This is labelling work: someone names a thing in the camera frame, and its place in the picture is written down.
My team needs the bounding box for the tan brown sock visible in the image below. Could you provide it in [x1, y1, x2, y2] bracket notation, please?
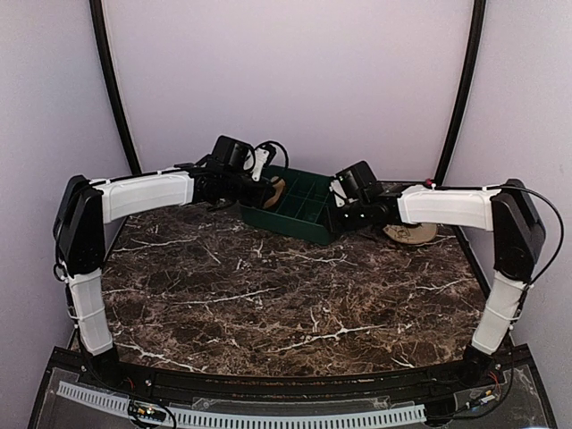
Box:
[263, 176, 286, 209]

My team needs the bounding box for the green compartment tray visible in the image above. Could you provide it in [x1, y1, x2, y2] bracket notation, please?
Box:
[240, 165, 341, 245]

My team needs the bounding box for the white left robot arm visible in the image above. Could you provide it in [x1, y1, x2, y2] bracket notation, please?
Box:
[53, 164, 278, 390]

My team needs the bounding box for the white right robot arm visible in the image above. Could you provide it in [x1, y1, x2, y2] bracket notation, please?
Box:
[330, 176, 548, 388]

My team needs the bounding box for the cream floral plate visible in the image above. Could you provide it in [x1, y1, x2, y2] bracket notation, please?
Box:
[383, 223, 438, 245]

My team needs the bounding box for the small circuit board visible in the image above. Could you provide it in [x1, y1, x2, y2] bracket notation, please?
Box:
[127, 400, 167, 424]

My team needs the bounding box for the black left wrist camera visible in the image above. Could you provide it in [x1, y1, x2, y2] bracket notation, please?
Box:
[206, 135, 276, 181]

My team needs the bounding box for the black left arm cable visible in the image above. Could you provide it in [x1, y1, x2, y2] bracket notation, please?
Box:
[252, 140, 290, 173]

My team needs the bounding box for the black front table rail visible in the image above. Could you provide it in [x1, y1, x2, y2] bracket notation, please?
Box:
[99, 361, 493, 401]

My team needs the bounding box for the black left frame post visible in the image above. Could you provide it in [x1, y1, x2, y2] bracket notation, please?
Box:
[88, 0, 142, 174]

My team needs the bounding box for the black frame post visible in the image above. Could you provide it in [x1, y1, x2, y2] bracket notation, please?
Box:
[88, 0, 142, 174]
[433, 0, 487, 185]

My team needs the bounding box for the black right frame post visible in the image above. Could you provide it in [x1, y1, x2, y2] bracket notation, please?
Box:
[433, 0, 487, 185]

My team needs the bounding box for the white slotted cable duct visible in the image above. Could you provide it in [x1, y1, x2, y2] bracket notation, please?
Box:
[55, 382, 427, 428]

